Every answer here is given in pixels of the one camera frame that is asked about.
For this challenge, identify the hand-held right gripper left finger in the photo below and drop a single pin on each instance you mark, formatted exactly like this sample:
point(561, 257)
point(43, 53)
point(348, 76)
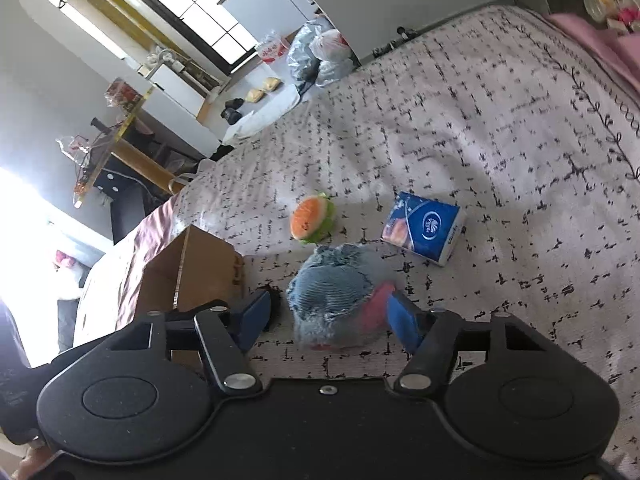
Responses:
point(252, 317)

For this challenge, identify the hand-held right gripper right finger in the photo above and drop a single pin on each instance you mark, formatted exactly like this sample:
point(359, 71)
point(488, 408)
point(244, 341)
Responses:
point(402, 322)

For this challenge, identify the blue and pink plush toy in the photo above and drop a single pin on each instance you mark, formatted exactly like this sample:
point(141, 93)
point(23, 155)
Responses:
point(330, 285)

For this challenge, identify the brown cardboard box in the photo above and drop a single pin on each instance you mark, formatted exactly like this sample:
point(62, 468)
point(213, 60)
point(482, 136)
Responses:
point(200, 265)

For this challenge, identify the blue tissue pack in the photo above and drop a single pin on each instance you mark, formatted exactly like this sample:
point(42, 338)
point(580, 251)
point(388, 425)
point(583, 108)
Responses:
point(425, 225)

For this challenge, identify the orange burger plush toy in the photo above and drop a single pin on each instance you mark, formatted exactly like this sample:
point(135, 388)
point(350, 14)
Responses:
point(312, 217)

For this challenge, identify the white black-patterned bed blanket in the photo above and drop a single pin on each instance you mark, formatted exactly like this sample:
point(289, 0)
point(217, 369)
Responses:
point(450, 135)

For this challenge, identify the white floor cushion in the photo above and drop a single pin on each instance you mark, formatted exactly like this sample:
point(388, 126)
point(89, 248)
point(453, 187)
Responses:
point(265, 112)

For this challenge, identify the black shoes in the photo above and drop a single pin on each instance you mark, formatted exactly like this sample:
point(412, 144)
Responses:
point(232, 110)

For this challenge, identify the yellow wooden desk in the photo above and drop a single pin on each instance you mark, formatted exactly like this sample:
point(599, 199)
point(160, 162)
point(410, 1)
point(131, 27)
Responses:
point(125, 152)

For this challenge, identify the white low cabinet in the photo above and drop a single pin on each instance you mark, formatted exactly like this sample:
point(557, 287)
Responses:
point(180, 100)

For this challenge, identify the red snack packet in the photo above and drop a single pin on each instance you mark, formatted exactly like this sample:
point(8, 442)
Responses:
point(122, 95)

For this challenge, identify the grey plastic bag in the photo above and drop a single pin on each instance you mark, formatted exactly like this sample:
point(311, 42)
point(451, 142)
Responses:
point(305, 55)

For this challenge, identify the red and white printed bag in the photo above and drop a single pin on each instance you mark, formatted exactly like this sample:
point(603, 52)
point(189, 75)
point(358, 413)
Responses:
point(272, 47)

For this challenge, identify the white and red plastic bag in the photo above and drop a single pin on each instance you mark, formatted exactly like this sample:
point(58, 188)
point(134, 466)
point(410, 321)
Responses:
point(330, 42)

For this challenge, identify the black-framed window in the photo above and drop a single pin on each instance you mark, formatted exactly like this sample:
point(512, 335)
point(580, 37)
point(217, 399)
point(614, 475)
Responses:
point(200, 15)

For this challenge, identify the white tall cabinet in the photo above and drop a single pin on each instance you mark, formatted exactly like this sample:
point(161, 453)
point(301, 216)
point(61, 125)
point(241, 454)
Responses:
point(285, 0)

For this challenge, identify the pink pillow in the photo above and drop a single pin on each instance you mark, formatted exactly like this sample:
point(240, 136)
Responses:
point(615, 50)

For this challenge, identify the yellow and white container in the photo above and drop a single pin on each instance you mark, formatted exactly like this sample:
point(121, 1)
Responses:
point(600, 2)

